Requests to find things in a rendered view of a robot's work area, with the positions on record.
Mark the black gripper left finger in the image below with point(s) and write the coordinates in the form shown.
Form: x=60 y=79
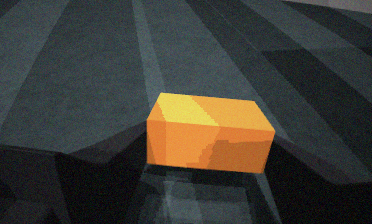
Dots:
x=94 y=185

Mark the orange block with dark blue square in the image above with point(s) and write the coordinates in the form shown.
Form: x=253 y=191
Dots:
x=207 y=132

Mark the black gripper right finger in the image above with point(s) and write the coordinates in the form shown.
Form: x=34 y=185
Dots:
x=309 y=190

